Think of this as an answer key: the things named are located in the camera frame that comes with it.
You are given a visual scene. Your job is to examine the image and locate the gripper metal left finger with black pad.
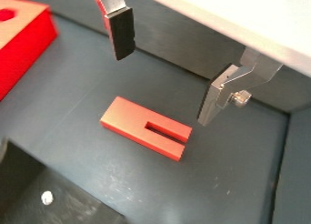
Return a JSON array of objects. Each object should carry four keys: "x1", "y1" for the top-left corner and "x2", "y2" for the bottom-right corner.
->
[{"x1": 95, "y1": 0, "x2": 137, "y2": 60}]

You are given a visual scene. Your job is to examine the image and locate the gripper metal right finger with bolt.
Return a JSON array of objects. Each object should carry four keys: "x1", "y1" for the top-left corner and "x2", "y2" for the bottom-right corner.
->
[{"x1": 198, "y1": 47, "x2": 283, "y2": 126}]

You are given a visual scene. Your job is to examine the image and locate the red slotted double-square block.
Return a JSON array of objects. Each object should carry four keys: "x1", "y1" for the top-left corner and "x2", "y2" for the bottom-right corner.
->
[{"x1": 101, "y1": 97, "x2": 193, "y2": 161}]

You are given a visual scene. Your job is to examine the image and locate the red foam shape board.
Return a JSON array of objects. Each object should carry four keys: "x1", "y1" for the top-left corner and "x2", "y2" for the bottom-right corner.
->
[{"x1": 0, "y1": 0, "x2": 58, "y2": 101}]

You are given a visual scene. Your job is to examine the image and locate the black curved holder stand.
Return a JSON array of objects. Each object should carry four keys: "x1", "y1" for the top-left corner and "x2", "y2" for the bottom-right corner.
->
[{"x1": 0, "y1": 138, "x2": 129, "y2": 224}]

